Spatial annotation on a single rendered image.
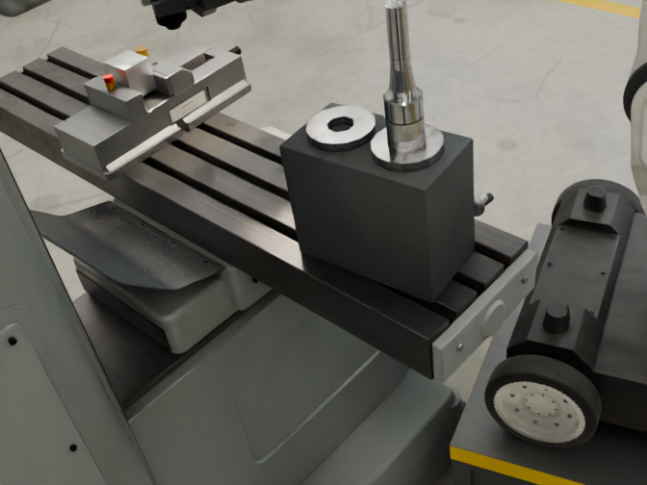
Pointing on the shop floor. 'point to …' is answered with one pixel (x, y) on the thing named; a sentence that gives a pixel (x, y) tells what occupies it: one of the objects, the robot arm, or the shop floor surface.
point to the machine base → (399, 439)
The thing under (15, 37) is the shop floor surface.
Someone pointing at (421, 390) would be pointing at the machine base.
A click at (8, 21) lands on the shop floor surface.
